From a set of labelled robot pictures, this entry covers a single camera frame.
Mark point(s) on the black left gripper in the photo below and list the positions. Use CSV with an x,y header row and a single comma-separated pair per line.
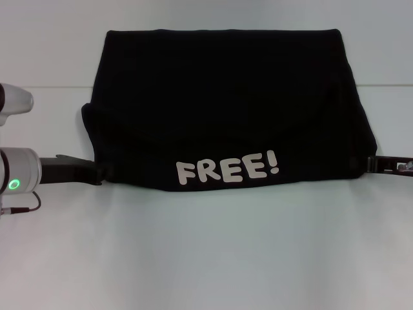
x,y
64,171

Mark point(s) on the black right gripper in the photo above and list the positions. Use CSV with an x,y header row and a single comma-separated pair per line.
x,y
390,164

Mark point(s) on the black shirt with white print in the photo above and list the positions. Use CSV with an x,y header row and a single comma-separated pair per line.
x,y
226,97

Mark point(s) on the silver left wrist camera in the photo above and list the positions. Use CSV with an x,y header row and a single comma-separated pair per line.
x,y
16,100

